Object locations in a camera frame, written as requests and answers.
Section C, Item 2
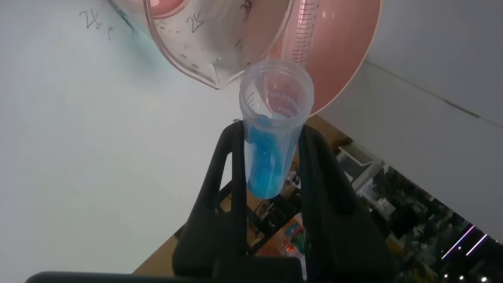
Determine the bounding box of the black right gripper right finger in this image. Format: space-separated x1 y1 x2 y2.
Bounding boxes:
298 124 398 283

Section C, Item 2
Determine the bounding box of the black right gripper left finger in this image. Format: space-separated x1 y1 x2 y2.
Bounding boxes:
172 119 248 278

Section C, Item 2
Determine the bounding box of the test tube with blue pigment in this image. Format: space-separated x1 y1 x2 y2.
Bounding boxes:
238 58 315 200

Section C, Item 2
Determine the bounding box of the pink bowl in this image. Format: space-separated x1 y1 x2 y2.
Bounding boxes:
270 0 382 117

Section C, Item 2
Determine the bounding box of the clear glass beaker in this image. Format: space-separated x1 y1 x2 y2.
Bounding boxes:
143 0 321 90

